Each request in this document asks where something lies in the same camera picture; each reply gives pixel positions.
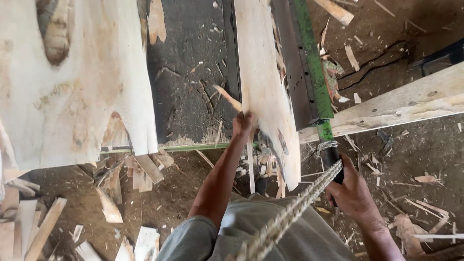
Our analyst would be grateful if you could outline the person's right hand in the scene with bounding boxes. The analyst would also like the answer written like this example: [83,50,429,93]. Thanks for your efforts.
[324,154,380,222]

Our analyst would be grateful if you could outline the person's left hand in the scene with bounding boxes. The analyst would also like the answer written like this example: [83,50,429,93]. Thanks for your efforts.
[232,110,259,141]

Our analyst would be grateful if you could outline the narrow pale veneer sheet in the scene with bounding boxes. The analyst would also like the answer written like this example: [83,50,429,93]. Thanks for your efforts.
[233,0,302,192]

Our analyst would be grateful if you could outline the green lever with black handle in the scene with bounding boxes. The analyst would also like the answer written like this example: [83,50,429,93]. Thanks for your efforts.
[292,0,345,208]

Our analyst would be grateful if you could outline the curved veneer splinter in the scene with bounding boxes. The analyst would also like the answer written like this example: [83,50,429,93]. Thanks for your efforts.
[213,85,243,112]

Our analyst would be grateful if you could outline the thin wooden strip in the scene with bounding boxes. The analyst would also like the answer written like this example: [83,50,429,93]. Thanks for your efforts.
[246,139,256,195]

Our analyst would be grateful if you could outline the dark metal cutter blade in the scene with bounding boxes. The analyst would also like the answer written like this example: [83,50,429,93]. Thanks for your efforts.
[271,0,320,132]

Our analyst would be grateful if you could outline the person's grey shirt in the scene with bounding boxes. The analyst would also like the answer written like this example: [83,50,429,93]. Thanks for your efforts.
[156,193,358,261]

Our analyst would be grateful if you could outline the torn veneer scrap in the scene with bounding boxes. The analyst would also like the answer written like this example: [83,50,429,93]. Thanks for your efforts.
[147,0,167,46]

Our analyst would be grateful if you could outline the pale wooden offcut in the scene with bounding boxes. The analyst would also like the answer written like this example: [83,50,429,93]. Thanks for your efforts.
[313,0,355,27]

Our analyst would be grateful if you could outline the rough wooden beam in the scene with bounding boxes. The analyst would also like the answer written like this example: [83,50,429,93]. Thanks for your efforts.
[298,62,464,144]

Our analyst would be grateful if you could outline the wide pale veneer sheet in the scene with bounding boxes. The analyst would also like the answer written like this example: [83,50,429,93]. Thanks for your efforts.
[0,0,159,182]

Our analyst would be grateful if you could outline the scattered wood splinters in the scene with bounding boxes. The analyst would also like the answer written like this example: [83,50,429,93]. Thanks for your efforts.
[341,123,464,259]

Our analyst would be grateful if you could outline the dark metal bar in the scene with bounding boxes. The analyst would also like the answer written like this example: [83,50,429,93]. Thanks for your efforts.
[409,38,464,77]

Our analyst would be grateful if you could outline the heap of wood offcuts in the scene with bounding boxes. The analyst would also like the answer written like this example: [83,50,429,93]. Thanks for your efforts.
[0,152,175,261]

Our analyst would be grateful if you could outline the twisted fibre rope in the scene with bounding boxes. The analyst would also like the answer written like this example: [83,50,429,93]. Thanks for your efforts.
[225,141,344,261]

